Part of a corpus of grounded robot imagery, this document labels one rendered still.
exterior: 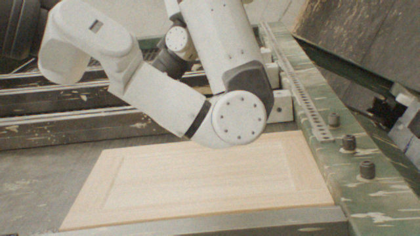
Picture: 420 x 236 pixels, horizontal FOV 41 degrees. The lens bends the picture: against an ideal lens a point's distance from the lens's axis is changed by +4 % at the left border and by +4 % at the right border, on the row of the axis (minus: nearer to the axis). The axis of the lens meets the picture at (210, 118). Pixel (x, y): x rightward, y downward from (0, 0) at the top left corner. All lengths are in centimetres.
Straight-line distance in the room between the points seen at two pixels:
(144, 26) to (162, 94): 571
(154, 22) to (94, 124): 504
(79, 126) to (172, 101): 73
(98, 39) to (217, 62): 17
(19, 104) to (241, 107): 121
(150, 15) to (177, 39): 505
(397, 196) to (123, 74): 48
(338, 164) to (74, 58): 53
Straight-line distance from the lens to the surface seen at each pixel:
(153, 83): 77
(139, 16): 648
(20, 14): 77
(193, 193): 107
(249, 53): 78
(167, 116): 77
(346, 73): 286
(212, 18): 78
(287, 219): 90
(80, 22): 76
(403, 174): 103
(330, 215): 91
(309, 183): 106
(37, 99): 185
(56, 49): 78
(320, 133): 120
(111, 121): 146
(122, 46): 76
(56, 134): 150
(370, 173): 99
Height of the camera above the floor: 127
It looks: 7 degrees down
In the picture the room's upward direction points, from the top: 65 degrees counter-clockwise
